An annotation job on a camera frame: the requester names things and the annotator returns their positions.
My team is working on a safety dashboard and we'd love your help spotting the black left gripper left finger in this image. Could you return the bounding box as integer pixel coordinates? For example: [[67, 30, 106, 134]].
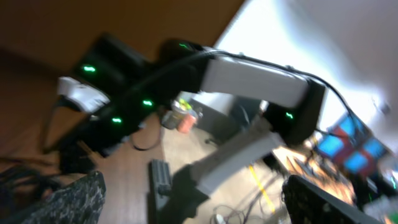
[[18, 171, 106, 224]]

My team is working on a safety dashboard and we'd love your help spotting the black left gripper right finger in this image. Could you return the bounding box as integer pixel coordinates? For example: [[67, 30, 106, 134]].
[[282, 175, 381, 224]]

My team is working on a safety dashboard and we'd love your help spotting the black cable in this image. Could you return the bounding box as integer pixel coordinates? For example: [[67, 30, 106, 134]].
[[0, 155, 63, 218]]

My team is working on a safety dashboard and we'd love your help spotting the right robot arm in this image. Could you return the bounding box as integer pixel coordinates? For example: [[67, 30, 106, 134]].
[[56, 34, 326, 223]]

